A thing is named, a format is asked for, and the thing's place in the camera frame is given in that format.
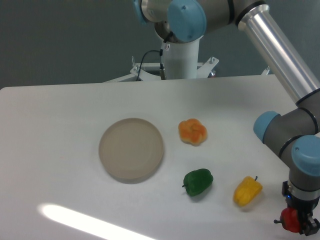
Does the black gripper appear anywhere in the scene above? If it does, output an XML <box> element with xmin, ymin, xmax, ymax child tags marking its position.
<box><xmin>282</xmin><ymin>181</ymin><xmax>320</xmax><ymax>236</ymax></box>

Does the red bell pepper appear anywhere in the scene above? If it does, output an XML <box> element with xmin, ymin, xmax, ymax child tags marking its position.
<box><xmin>273</xmin><ymin>207</ymin><xmax>302</xmax><ymax>233</ymax></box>

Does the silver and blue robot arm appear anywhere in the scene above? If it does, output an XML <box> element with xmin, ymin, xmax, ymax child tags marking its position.
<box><xmin>133</xmin><ymin>0</ymin><xmax>320</xmax><ymax>236</ymax></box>

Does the yellow bell pepper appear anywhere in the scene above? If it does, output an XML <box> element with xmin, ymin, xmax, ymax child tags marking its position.
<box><xmin>233</xmin><ymin>176</ymin><xmax>263</xmax><ymax>207</ymax></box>

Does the green bell pepper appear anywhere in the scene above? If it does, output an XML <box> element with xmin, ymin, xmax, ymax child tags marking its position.
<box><xmin>182</xmin><ymin>168</ymin><xmax>214</xmax><ymax>197</ymax></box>

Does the beige round plate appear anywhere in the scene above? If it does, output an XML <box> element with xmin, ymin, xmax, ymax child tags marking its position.
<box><xmin>98</xmin><ymin>118</ymin><xmax>165</xmax><ymax>184</ymax></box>

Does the orange knotted bread roll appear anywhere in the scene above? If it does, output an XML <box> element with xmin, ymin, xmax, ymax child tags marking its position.
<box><xmin>178</xmin><ymin>118</ymin><xmax>208</xmax><ymax>146</ymax></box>

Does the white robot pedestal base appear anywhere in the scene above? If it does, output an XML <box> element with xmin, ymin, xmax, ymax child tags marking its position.
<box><xmin>109</xmin><ymin>37</ymin><xmax>220</xmax><ymax>83</ymax></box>

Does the black cable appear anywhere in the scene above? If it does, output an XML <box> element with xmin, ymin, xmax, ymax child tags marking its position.
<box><xmin>136</xmin><ymin>31</ymin><xmax>175</xmax><ymax>82</ymax></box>

